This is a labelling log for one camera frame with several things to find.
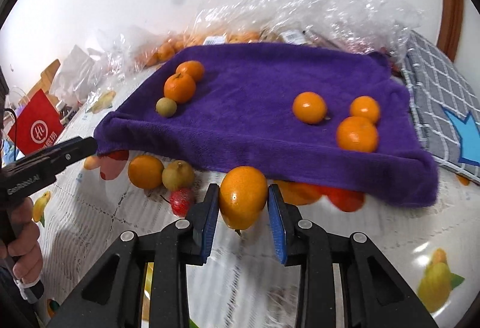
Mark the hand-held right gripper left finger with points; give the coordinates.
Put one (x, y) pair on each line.
(209, 234)

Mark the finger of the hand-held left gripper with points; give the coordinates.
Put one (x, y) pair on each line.
(71, 153)

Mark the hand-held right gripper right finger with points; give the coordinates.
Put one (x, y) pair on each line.
(279, 234)

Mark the oval orange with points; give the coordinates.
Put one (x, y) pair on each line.
(243, 198)

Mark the small green-brown fruit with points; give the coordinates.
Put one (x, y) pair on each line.
(166, 107)

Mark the purple towel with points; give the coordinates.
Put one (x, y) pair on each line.
(255, 95)

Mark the person's left hand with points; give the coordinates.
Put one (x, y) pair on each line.
(26, 249)

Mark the red lychee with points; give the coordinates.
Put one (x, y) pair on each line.
(182, 201)

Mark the small bottle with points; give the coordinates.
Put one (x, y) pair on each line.
(66, 110)

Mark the red paper bag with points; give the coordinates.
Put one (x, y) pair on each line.
(35, 125)

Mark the green-yellow small fruit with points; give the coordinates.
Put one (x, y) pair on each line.
(177, 175)

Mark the red fruit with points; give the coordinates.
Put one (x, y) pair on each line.
(347, 200)

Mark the white plastic bag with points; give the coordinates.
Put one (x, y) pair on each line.
(75, 67)

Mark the wooden rack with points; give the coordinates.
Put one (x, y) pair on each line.
(50, 69)

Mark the printed fruit tablecloth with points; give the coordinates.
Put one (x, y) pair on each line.
(375, 238)

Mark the small clear plastic bag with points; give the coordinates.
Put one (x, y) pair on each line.
(108, 61)

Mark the clear plastic bag of oranges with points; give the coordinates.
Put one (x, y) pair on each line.
(168, 46)

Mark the grey checked cloth blue star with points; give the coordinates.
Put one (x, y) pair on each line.
(431, 88)

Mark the brown wooden door frame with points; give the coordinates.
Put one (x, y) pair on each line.
(452, 13)

